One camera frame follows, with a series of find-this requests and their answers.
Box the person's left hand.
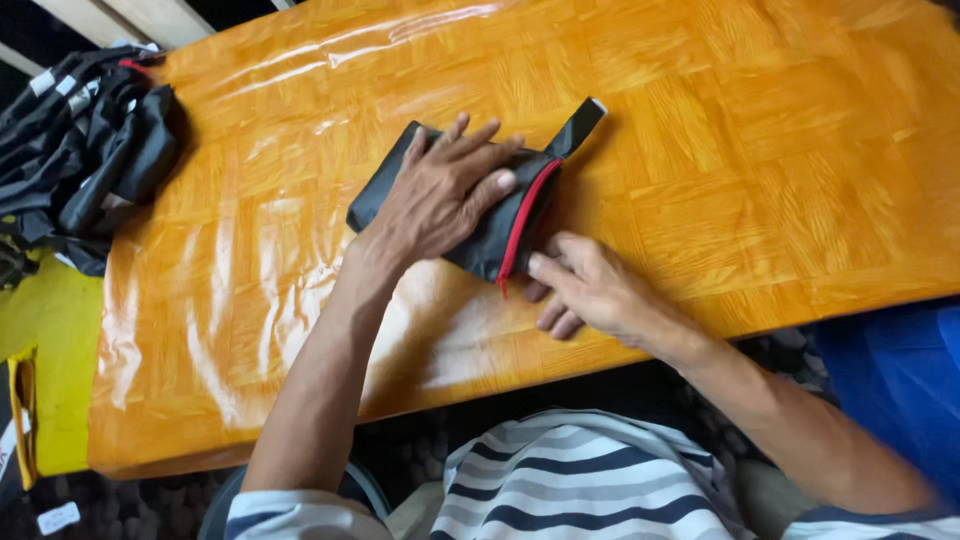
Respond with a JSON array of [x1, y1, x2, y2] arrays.
[[361, 112, 527, 273]]

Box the person's right hand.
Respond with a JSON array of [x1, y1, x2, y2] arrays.
[[521, 231, 695, 354]]

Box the black pouch with red zipper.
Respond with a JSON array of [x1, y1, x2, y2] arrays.
[[345, 97, 607, 300]]

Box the person's striped shirt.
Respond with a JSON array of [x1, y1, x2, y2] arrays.
[[223, 408, 960, 540]]

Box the blue fabric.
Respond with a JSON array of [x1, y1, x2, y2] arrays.
[[813, 300, 960, 502]]

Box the heap of black fabric bags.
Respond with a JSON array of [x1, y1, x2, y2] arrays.
[[0, 43, 181, 279]]

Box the yellow fabric sheet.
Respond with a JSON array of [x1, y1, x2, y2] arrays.
[[0, 240, 106, 478]]

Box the white paper tag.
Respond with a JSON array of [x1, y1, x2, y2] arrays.
[[36, 501, 82, 537]]

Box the white wooden frame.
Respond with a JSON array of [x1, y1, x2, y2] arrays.
[[0, 0, 297, 78]]

